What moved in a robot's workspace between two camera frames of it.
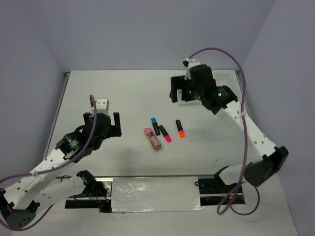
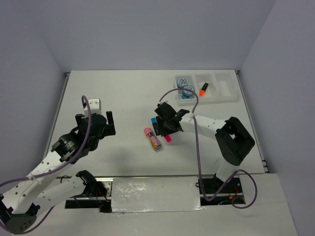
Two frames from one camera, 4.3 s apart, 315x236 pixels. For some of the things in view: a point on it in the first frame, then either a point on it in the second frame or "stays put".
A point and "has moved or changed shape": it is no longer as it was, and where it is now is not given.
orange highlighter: [181, 131] has moved or changed shape
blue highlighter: [155, 126] stays put
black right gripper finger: [176, 82] → [165, 131]
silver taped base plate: [157, 194] stays put
